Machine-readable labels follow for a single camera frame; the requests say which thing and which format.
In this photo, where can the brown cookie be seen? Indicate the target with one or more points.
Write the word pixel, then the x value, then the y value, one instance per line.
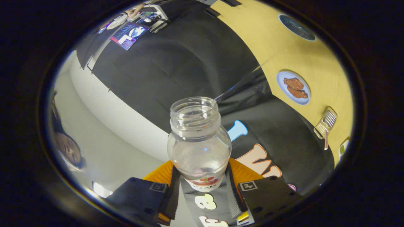
pixel 298 93
pixel 293 83

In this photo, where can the light blue plate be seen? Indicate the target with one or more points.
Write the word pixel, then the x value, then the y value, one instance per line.
pixel 291 98

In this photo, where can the small wooden stick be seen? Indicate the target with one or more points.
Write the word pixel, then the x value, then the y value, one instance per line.
pixel 326 142

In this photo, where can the black table clamp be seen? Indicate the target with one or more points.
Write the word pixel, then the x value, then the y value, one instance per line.
pixel 212 12
pixel 232 2

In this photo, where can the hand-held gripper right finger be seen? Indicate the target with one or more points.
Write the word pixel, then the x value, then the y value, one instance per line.
pixel 233 198

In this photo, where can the pale blue cup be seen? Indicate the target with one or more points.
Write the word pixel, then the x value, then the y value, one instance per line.
pixel 296 28

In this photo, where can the white divided grain dish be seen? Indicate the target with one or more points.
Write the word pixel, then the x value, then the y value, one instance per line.
pixel 343 148

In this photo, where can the wall poster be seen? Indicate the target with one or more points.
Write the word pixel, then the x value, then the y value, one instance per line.
pixel 129 36

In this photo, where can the wooden table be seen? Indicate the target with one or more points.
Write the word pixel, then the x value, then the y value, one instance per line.
pixel 284 53

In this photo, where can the clear plastic juice bottle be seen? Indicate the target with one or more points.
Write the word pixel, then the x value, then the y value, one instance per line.
pixel 199 151

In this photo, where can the ceiling light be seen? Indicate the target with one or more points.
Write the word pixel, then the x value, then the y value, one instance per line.
pixel 101 190

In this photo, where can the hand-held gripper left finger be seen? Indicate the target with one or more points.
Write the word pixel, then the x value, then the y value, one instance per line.
pixel 170 198

